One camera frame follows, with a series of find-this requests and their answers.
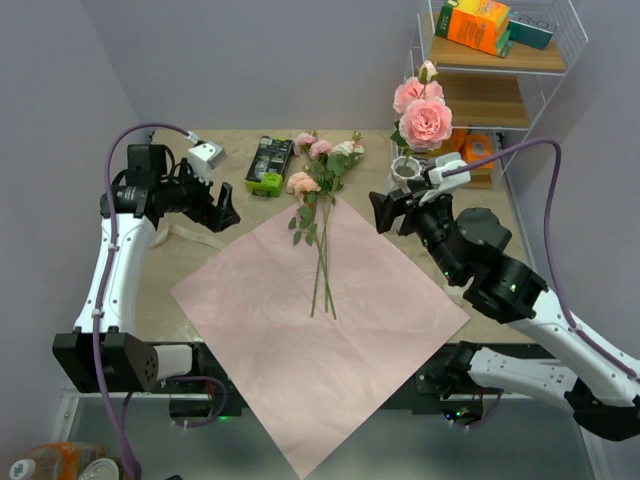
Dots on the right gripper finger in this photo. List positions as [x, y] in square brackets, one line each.
[417, 187]
[386, 208]

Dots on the black green product box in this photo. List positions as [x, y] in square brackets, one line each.
[267, 172]

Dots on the teal box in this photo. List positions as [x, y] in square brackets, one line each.
[530, 30]

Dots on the orange juice bottle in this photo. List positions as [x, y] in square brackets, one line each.
[64, 460]

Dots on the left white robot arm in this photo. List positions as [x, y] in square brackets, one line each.
[102, 349]

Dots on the white wire wooden shelf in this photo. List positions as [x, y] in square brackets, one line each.
[502, 98]

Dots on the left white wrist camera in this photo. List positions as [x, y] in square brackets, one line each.
[204, 158]

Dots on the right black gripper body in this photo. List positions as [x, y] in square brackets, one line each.
[427, 220]

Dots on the aluminium rail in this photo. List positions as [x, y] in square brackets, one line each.
[70, 401]

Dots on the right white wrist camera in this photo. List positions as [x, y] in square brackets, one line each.
[446, 174]

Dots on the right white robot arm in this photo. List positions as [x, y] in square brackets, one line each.
[582, 374]

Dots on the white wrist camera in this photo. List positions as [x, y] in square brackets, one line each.
[204, 158]
[446, 174]

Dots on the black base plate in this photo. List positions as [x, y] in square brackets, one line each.
[424, 393]

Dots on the orange box bottom middle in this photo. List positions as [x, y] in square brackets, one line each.
[453, 144]

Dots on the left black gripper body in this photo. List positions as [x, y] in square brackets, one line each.
[191, 197]

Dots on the orange packet bottom right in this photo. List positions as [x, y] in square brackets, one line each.
[477, 147]

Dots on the orange green box top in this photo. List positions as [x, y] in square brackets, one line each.
[479, 25]

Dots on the tin can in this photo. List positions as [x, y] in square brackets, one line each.
[106, 468]

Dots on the pink rose bouquet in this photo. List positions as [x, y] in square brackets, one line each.
[315, 187]

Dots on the white ribbed ceramic vase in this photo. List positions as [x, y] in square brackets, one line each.
[403, 169]

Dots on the pink wrapping paper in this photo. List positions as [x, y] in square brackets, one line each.
[315, 360]

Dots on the large pink rose stem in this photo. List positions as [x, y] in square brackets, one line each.
[423, 119]

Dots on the beige ribbon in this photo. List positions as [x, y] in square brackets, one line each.
[166, 229]

